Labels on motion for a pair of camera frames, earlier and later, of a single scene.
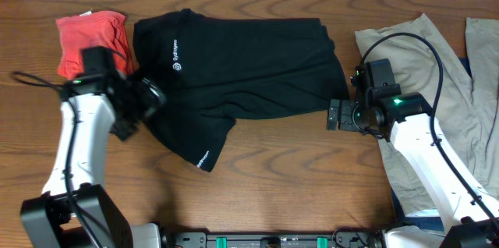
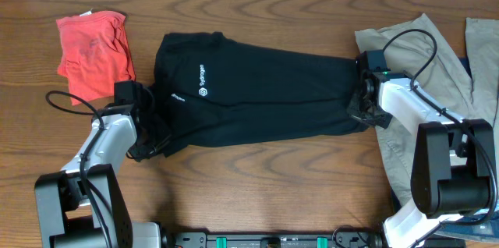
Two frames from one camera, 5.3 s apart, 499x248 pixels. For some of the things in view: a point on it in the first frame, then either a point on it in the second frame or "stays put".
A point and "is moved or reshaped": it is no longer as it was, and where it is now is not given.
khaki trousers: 465,110 stays put
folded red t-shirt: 101,28 stays put
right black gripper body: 344,115 -> 359,104
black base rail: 208,239 stays put
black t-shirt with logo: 215,70 is moved or reshaped
